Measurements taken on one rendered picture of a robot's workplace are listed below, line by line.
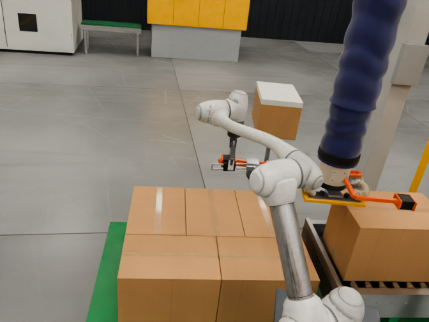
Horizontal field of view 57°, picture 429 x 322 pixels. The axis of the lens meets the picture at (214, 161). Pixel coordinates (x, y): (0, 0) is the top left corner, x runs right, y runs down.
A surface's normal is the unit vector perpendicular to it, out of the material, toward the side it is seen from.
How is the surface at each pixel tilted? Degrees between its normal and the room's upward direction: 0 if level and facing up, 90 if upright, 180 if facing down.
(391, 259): 90
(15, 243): 0
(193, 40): 90
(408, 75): 90
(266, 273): 0
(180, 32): 90
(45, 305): 0
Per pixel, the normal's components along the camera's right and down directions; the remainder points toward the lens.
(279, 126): 0.00, 0.47
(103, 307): 0.10, -0.88
